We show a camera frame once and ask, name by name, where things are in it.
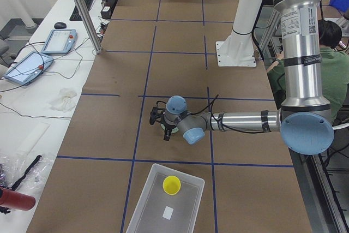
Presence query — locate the black box device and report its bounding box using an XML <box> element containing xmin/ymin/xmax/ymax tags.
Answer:
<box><xmin>100</xmin><ymin>0</ymin><xmax>117</xmax><ymax>20</ymax></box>

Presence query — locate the clear plastic bag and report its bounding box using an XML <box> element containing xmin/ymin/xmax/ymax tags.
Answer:
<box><xmin>1</xmin><ymin>153</ymin><xmax>55</xmax><ymax>192</ymax></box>

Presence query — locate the green ceramic bowl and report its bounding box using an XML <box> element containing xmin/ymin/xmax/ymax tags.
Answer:
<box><xmin>160</xmin><ymin>123</ymin><xmax>179</xmax><ymax>136</ymax></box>

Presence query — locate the teach pendant near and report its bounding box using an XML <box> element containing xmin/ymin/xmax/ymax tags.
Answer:
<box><xmin>3</xmin><ymin>51</ymin><xmax>53</xmax><ymax>86</ymax></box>

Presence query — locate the teach pendant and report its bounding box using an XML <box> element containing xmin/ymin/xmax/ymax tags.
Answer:
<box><xmin>3</xmin><ymin>51</ymin><xmax>53</xmax><ymax>86</ymax></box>
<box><xmin>41</xmin><ymin>29</ymin><xmax>77</xmax><ymax>56</ymax></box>

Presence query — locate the clear plastic box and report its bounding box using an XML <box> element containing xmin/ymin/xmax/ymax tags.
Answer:
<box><xmin>126</xmin><ymin>164</ymin><xmax>205</xmax><ymax>232</ymax></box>

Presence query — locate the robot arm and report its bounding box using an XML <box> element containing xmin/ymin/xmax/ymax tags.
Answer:
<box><xmin>149</xmin><ymin>0</ymin><xmax>334</xmax><ymax>155</ymax></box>

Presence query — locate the white crumpled tissue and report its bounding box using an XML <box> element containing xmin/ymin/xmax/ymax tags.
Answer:
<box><xmin>49</xmin><ymin>88</ymin><xmax>77</xmax><ymax>112</ymax></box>

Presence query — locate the aluminium frame post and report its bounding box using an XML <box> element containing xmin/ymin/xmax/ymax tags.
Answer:
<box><xmin>74</xmin><ymin>0</ymin><xmax>102</xmax><ymax>54</ymax></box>

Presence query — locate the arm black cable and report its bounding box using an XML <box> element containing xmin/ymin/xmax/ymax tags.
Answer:
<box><xmin>155</xmin><ymin>94</ymin><xmax>267</xmax><ymax>134</ymax></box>

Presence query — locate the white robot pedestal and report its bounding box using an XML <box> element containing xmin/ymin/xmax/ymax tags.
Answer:
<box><xmin>216</xmin><ymin>0</ymin><xmax>262</xmax><ymax>67</ymax></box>

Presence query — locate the black strap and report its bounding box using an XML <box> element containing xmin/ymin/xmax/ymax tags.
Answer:
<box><xmin>10</xmin><ymin>154</ymin><xmax>43</xmax><ymax>192</ymax></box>

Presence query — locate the black keyboard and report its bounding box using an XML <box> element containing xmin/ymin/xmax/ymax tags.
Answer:
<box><xmin>69</xmin><ymin>0</ymin><xmax>95</xmax><ymax>22</ymax></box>

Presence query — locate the person in green shirt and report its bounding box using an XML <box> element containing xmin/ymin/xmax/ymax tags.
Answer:
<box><xmin>267</xmin><ymin>20</ymin><xmax>348</xmax><ymax>121</ymax></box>

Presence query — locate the black computer mouse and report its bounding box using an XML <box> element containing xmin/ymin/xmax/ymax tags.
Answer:
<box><xmin>54</xmin><ymin>22</ymin><xmax>67</xmax><ymax>29</ymax></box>

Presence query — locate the teach pendant far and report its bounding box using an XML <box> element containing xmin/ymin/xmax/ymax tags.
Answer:
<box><xmin>41</xmin><ymin>29</ymin><xmax>77</xmax><ymax>56</ymax></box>

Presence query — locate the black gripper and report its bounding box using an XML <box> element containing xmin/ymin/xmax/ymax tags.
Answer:
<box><xmin>162</xmin><ymin>122</ymin><xmax>176</xmax><ymax>141</ymax></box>

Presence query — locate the yellow plastic cup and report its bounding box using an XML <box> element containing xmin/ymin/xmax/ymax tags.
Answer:
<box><xmin>163</xmin><ymin>175</ymin><xmax>181</xmax><ymax>196</ymax></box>

